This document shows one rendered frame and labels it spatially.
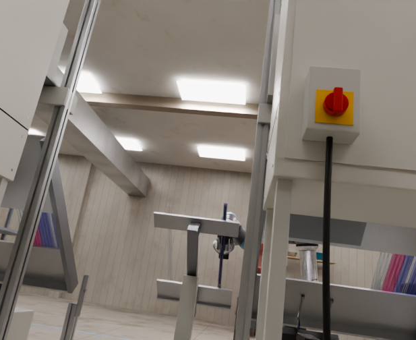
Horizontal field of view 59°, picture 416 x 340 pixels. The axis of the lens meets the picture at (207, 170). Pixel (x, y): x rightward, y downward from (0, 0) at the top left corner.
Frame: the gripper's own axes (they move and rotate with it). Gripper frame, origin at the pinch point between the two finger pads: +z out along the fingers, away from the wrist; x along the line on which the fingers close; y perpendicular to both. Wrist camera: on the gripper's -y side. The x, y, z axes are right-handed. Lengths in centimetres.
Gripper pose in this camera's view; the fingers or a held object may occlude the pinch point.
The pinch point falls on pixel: (222, 253)
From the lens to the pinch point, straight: 158.2
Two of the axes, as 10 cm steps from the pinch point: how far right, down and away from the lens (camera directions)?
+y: 0.8, -9.6, -2.6
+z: -1.4, 2.5, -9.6
